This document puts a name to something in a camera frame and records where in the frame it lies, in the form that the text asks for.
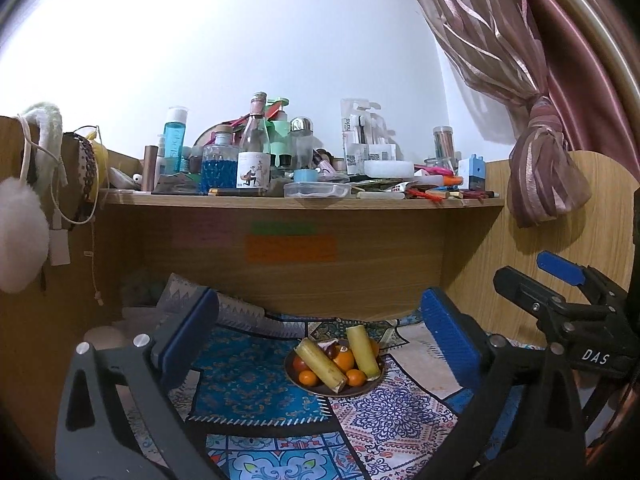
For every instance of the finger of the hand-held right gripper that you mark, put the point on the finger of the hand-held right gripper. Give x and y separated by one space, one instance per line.
520 290
560 266

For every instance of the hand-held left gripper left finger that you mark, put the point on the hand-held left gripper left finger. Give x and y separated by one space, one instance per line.
192 335

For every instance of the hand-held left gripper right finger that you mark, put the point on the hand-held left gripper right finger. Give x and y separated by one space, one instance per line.
450 340

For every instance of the green-ended sugarcane piece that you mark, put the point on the green-ended sugarcane piece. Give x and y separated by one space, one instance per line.
362 355

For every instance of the small tangerine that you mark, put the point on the small tangerine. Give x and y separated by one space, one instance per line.
356 378
307 378

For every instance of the red tomato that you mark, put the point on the red tomato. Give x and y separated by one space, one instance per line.
300 363

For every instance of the dark red jujube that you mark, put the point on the dark red jujube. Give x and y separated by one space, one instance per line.
331 352

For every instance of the brown oval plate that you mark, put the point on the brown oval plate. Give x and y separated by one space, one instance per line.
300 390

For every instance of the yellow sugarcane piece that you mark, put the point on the yellow sugarcane piece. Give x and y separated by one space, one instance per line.
322 367

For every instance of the plain orange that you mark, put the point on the plain orange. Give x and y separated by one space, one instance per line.
374 348

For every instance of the patterned blue blanket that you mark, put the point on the patterned blue blanket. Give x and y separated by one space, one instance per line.
260 390

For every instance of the wooden shelf unit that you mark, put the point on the wooden shelf unit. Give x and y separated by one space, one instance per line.
380 260

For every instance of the orange with sticker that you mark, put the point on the orange with sticker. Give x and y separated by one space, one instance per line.
344 361

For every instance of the blue and white box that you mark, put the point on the blue and white box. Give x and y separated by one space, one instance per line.
472 172

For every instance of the orange marker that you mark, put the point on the orange marker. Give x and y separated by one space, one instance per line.
452 180

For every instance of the orange sticky note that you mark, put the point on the orange sticky note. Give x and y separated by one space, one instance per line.
291 248

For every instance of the bundle of red pens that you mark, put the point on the bundle of red pens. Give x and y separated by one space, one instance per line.
430 194

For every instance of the green sticky note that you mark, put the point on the green sticky note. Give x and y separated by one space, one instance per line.
282 228

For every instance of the white paper tag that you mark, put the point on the white paper tag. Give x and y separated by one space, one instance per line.
60 246

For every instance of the clear cylinder of sticks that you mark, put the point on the clear cylinder of sticks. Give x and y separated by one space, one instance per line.
444 147

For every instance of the glass jar with blue liquid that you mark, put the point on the glass jar with blue liquid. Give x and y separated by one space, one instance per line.
218 172

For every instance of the brown lipstick tube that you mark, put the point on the brown lipstick tube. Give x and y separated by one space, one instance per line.
148 167

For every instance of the small white bottle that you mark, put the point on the small white bottle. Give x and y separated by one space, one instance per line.
161 160

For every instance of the flat white box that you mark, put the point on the flat white box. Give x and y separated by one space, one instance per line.
387 169

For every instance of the pink striped curtain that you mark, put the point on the pink striped curtain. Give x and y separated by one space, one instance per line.
525 85

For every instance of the clear labelled glass bottle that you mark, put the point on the clear labelled glass bottle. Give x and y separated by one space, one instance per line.
254 160

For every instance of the clear plastic food container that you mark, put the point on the clear plastic food container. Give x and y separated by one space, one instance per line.
317 190

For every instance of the dark patterned headband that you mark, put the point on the dark patterned headband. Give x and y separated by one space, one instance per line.
89 172

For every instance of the blue toner bottle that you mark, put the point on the blue toner bottle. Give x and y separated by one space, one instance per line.
175 142

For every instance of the blue tape roll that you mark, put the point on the blue tape roll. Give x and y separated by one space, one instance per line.
306 175

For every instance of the yellow cloth item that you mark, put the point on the yellow cloth item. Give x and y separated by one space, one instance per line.
99 155

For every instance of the white fluffy earmuffs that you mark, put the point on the white fluffy earmuffs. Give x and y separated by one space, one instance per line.
15 235

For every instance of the clear bottle with silver cap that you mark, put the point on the clear bottle with silver cap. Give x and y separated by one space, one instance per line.
301 145

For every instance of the green pump bottle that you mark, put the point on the green pump bottle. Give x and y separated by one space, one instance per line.
280 127

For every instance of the white blister package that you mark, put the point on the white blister package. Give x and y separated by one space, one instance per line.
360 130

